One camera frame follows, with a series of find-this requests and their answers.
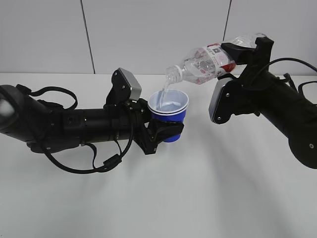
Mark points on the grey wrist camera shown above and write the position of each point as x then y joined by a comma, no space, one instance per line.
125,87
230,98

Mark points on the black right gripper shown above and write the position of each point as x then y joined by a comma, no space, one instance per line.
256,72

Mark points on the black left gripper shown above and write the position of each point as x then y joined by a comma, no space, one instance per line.
147,138

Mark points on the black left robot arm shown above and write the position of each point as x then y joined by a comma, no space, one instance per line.
60,129

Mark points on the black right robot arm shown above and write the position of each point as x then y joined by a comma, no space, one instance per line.
257,91

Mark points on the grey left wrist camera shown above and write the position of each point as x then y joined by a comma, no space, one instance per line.
125,87

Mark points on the clear Wahaha water bottle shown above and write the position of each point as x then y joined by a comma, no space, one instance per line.
203,64

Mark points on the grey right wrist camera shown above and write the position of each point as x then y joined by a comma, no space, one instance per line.
230,98

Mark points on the blue paper cup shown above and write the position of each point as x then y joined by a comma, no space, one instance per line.
173,107

